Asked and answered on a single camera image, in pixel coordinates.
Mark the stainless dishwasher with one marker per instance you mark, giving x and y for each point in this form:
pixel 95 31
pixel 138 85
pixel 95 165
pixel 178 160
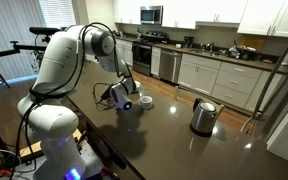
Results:
pixel 170 62

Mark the beige wooden chair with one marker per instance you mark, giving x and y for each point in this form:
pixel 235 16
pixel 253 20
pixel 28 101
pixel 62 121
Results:
pixel 249 126

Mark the black kitchen stove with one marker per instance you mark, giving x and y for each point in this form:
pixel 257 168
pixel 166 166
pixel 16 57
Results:
pixel 142 50

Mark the stainless electric kettle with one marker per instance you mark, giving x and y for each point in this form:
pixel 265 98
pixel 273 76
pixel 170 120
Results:
pixel 204 117

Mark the stainless microwave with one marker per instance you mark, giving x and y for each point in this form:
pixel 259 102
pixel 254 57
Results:
pixel 151 14

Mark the white cereal bowl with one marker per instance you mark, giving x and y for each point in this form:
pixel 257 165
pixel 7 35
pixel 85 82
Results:
pixel 137 85

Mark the wooden board base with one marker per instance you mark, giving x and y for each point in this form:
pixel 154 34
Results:
pixel 35 148

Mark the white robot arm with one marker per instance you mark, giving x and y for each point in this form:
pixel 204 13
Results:
pixel 42 109

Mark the white ceramic mug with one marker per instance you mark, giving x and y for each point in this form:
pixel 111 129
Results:
pixel 146 102

